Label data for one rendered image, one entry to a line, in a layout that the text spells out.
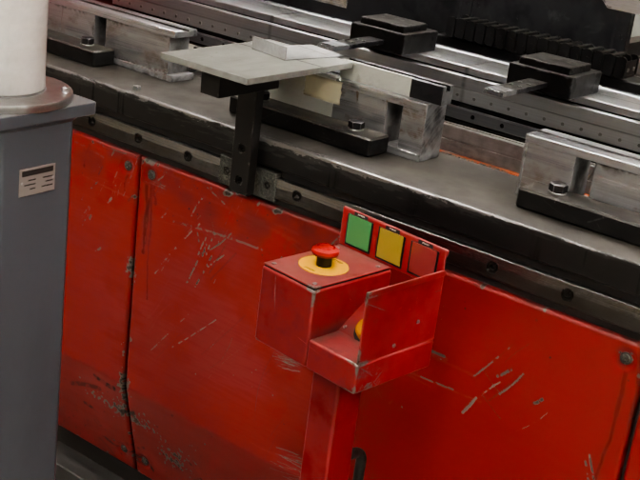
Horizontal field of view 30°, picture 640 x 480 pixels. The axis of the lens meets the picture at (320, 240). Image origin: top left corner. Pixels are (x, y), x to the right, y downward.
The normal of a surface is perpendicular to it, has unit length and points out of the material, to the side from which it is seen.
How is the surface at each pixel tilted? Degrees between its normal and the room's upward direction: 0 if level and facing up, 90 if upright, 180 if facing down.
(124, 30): 90
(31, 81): 90
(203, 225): 90
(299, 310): 90
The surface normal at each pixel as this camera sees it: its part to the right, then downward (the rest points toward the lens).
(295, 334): -0.70, 0.17
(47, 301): 0.80, 0.29
